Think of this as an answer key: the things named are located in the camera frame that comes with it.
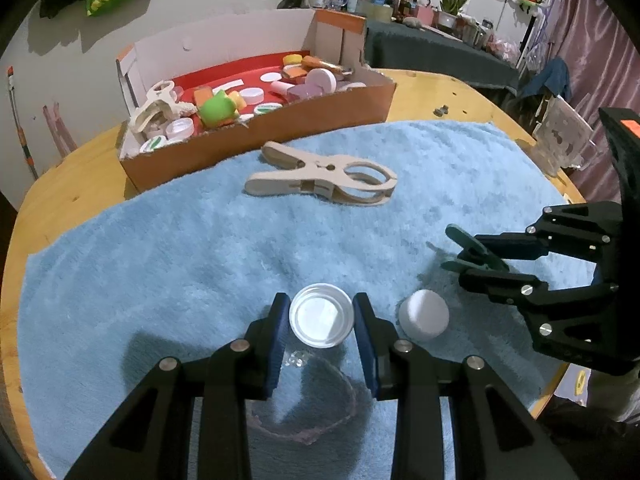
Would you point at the purple nail polish bottle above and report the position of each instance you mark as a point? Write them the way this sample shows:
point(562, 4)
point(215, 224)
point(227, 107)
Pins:
point(295, 92)

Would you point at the white cap with grey print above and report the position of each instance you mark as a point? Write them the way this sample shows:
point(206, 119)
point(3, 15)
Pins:
point(424, 315)

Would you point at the beige clothespin in box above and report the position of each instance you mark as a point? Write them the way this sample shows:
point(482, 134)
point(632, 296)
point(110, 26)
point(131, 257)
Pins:
point(161, 100)

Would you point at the long orange snack packet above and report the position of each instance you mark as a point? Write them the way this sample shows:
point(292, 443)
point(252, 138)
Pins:
point(310, 62)

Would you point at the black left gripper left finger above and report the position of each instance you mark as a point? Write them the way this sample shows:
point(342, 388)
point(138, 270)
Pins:
point(267, 338)

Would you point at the plain white bottle cap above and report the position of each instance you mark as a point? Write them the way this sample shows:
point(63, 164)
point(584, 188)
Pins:
point(252, 95)

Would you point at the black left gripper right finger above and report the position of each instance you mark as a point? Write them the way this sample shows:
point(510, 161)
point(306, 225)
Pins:
point(381, 363)

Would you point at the yellow bottle cap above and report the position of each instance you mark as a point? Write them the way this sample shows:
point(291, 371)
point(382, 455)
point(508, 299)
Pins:
point(292, 59)

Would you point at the small grey metal piece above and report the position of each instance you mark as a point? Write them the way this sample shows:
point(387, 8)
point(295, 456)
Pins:
point(441, 111)

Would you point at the large beige clothespin on towel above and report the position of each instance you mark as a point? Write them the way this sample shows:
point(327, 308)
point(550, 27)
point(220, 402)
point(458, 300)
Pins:
point(340, 179)

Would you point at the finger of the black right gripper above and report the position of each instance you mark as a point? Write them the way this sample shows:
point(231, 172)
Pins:
point(505, 246)
point(500, 287)

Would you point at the blue fluffy towel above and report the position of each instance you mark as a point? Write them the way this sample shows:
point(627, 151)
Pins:
point(183, 269)

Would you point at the pink round compact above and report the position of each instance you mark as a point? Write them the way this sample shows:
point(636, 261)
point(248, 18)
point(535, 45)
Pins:
point(323, 79)

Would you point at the green logo Cestbon cap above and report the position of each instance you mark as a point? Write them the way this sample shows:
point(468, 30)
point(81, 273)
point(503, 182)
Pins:
point(267, 107)

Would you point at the green yellow squishy toy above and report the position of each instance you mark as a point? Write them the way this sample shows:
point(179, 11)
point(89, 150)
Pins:
point(221, 109)

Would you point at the square orange snack packet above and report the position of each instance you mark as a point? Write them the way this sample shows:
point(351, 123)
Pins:
point(294, 72)

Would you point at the cardboard box with red bottom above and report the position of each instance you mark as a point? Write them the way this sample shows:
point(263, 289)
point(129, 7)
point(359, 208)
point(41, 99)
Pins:
point(236, 51)

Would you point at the white cap in box corner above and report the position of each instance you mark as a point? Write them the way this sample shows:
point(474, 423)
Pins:
point(180, 129)

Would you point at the green logo cap in corner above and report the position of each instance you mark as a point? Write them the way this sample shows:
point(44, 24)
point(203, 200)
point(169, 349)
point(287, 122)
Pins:
point(156, 142)

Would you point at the dark green clothed side table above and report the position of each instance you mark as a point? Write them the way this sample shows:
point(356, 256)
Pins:
point(399, 47)

